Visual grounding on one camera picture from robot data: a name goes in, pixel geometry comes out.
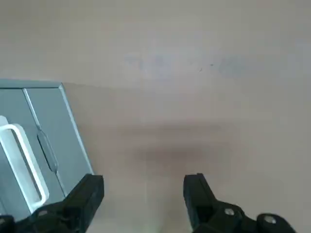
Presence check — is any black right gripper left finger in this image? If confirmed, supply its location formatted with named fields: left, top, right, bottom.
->
left=0, top=173, right=104, bottom=233

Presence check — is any white drawer handle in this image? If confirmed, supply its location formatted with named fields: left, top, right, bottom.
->
left=0, top=116, right=50, bottom=212

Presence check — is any gray metal cabinet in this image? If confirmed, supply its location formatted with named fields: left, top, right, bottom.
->
left=0, top=79, right=95, bottom=214

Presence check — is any gray drawer with notch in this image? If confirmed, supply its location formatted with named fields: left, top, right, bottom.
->
left=23, top=86, right=92, bottom=195

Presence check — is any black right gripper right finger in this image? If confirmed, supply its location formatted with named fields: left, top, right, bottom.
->
left=183, top=173, right=299, bottom=233

